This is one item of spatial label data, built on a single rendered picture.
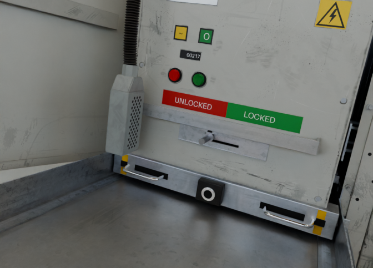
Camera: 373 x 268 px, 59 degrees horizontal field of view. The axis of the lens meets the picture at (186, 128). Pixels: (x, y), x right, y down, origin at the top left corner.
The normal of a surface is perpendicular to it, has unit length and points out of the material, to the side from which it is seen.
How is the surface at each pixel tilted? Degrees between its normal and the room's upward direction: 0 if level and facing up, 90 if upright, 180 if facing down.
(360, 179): 90
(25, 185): 90
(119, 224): 0
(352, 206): 90
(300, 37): 94
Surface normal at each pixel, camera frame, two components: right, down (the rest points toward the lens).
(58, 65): 0.76, 0.24
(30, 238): 0.17, -0.97
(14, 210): 0.91, 0.22
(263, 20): -0.38, 0.17
